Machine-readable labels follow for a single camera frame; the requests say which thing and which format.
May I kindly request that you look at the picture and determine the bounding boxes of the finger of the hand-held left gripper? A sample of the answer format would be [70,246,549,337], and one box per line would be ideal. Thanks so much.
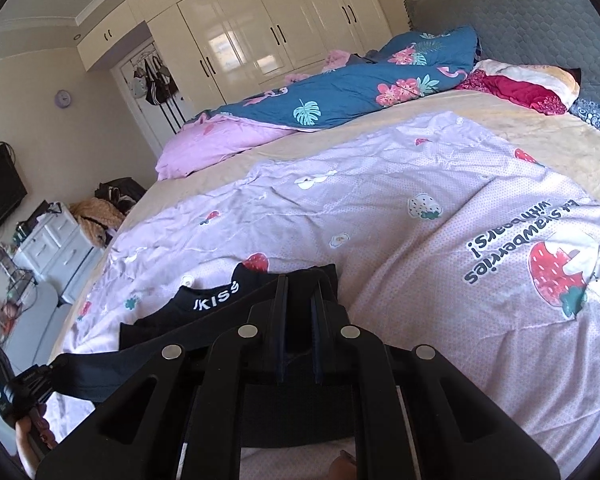
[27,362,58,390]

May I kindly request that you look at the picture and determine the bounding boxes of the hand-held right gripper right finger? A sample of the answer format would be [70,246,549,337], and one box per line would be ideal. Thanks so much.
[310,275,562,480]

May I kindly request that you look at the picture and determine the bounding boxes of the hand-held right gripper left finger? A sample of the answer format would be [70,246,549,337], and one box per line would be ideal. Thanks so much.
[34,275,289,480]

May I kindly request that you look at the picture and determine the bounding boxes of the black long-sleeve sweater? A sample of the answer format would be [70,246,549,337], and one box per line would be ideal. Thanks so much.
[52,262,406,448]

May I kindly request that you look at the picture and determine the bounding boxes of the person's left hand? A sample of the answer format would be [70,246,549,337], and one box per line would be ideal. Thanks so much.
[14,402,59,480]

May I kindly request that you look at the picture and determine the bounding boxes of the pink strawberry print blanket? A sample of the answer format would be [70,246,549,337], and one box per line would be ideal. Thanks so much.
[45,110,600,480]

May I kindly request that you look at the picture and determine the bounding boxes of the white drawer cabinet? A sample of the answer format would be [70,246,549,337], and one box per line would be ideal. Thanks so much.
[12,211,107,306]

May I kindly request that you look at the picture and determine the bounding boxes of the brown clothing pile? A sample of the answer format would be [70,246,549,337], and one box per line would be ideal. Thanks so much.
[70,197,127,249]

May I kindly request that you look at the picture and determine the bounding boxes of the black bag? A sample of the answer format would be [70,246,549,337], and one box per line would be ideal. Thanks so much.
[94,177,149,212]

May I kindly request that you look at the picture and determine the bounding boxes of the blue floral pink-backed duvet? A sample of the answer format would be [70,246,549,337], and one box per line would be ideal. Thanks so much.
[155,27,481,181]

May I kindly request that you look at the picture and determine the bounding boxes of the white door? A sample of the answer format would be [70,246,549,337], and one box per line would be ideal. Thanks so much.
[110,36,207,162]

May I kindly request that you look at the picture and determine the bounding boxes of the hanging bags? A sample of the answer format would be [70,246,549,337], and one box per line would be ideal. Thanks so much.
[130,54,182,134]

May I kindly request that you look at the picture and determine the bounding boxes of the beige bed sheet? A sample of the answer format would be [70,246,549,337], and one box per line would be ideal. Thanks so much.
[55,87,600,361]

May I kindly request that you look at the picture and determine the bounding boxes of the cream glossy wardrobe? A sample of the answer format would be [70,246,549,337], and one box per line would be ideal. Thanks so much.
[76,0,417,107]

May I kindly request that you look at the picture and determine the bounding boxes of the red and cream blanket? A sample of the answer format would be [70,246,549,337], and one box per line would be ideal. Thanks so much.
[472,58,582,107]

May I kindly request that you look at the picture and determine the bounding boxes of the blue patterned pillow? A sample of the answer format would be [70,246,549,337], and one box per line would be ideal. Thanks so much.
[569,97,600,142]

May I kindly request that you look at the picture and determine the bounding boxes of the grey quilted headboard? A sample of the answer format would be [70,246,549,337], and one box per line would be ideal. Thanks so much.
[404,0,600,111]

